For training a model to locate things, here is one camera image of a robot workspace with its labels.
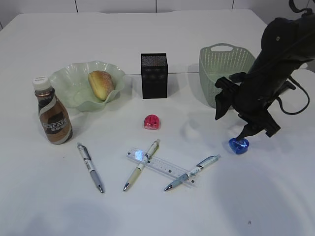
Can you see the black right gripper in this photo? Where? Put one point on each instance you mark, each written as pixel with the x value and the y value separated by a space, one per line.
pixel 252 97

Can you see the blue grip ballpoint pen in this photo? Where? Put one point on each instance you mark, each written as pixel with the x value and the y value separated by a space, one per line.
pixel 186 177

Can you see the grey grip ballpoint pen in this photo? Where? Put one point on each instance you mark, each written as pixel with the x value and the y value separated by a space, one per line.
pixel 90 166

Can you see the sugared bread roll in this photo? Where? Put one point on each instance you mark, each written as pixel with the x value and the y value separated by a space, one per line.
pixel 101 83

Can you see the cream grip ballpoint pen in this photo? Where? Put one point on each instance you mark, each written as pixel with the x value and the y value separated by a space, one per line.
pixel 137 171

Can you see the clear plastic ruler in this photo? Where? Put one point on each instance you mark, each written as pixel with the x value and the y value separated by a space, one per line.
pixel 159 165

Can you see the brown Nescafe coffee bottle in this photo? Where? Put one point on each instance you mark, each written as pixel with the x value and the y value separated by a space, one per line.
pixel 52 114

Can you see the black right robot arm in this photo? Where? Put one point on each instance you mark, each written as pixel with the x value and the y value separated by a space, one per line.
pixel 285 46

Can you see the black mesh pen holder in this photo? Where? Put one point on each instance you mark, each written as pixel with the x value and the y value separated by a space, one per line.
pixel 154 75

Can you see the green wavy glass plate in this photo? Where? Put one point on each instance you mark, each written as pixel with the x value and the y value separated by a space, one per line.
pixel 73 88

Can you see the green woven plastic basket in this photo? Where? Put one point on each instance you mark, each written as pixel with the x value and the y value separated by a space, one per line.
pixel 221 60

